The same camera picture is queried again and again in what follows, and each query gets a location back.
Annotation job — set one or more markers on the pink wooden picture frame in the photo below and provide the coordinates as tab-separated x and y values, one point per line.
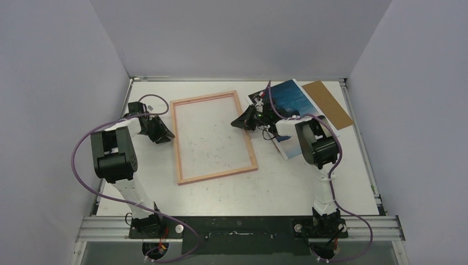
212	137

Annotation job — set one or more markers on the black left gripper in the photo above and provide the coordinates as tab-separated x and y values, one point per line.
163	134

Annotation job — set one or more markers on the landscape photo print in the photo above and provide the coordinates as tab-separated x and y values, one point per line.
289	100

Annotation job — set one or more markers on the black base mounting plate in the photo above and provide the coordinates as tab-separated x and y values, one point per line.
245	235

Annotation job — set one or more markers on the aluminium front rail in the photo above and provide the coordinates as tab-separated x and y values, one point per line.
115	229

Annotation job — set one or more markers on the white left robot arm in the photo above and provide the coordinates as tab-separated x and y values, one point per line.
115	161

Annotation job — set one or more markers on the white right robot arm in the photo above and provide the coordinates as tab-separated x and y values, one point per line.
318	148

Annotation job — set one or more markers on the brown cardboard backing board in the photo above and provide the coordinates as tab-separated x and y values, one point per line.
324	99

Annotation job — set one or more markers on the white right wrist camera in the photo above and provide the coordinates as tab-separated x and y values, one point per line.
259	101

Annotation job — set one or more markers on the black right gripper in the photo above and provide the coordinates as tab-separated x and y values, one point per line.
251	117

